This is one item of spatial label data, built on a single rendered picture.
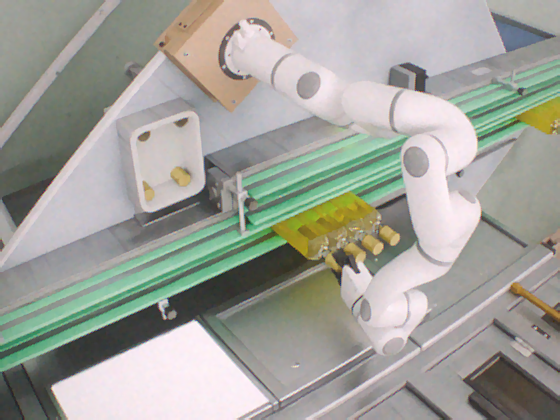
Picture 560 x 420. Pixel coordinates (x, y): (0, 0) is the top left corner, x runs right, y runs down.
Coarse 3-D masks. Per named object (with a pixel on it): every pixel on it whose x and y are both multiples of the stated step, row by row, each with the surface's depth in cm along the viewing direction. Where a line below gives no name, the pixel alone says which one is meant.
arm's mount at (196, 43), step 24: (216, 0) 135; (240, 0) 136; (264, 0) 140; (192, 24) 136; (216, 24) 136; (264, 24) 143; (168, 48) 136; (192, 48) 135; (216, 48) 139; (192, 72) 139; (216, 72) 143; (216, 96) 147; (240, 96) 151
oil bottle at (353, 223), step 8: (328, 200) 169; (320, 208) 167; (328, 208) 166; (336, 208) 166; (344, 208) 166; (336, 216) 163; (344, 216) 163; (352, 216) 163; (344, 224) 160; (352, 224) 160; (360, 224) 160; (352, 232) 160; (352, 240) 161
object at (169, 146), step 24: (168, 120) 142; (192, 120) 147; (144, 144) 150; (168, 144) 154; (192, 144) 152; (144, 168) 153; (168, 168) 157; (192, 168) 157; (144, 192) 147; (168, 192) 156; (192, 192) 156
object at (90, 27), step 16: (112, 0) 184; (96, 16) 184; (80, 32) 185; (64, 48) 186; (80, 48) 186; (64, 64) 185; (48, 80) 184; (32, 96) 183; (16, 112) 184; (16, 128) 185; (0, 144) 184; (0, 208) 162; (0, 224) 157
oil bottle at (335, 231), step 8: (312, 208) 166; (304, 216) 164; (312, 216) 163; (320, 216) 163; (328, 216) 163; (320, 224) 160; (328, 224) 160; (336, 224) 160; (328, 232) 157; (336, 232) 158; (344, 232) 158; (336, 240) 157; (336, 248) 158
